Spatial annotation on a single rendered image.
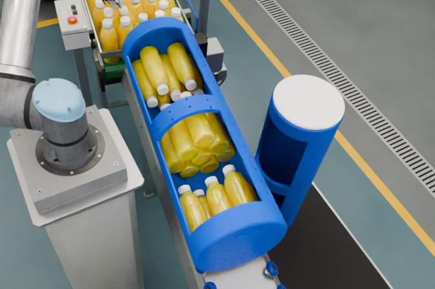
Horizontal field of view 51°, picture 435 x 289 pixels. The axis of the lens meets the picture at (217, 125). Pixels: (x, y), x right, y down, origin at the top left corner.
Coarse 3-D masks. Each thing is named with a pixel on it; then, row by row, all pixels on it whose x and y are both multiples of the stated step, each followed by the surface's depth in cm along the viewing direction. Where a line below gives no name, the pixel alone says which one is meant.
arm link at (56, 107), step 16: (48, 80) 115; (64, 80) 115; (32, 96) 111; (48, 96) 111; (64, 96) 112; (80, 96) 114; (32, 112) 111; (48, 112) 109; (64, 112) 110; (80, 112) 115; (32, 128) 115; (48, 128) 114; (64, 128) 114; (80, 128) 118
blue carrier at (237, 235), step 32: (160, 32) 172; (128, 64) 166; (192, 96) 144; (160, 128) 143; (160, 160) 143; (192, 192) 153; (256, 192) 146; (224, 224) 119; (256, 224) 119; (192, 256) 126; (224, 256) 129; (256, 256) 139
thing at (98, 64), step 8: (80, 0) 222; (88, 16) 214; (88, 24) 211; (96, 48) 202; (96, 56) 199; (96, 64) 196; (96, 72) 205; (112, 72) 196; (96, 80) 239; (104, 80) 217; (112, 80) 217; (120, 80) 218; (96, 88) 245; (104, 88) 200; (104, 96) 249; (104, 104) 254; (112, 104) 258; (120, 104) 260
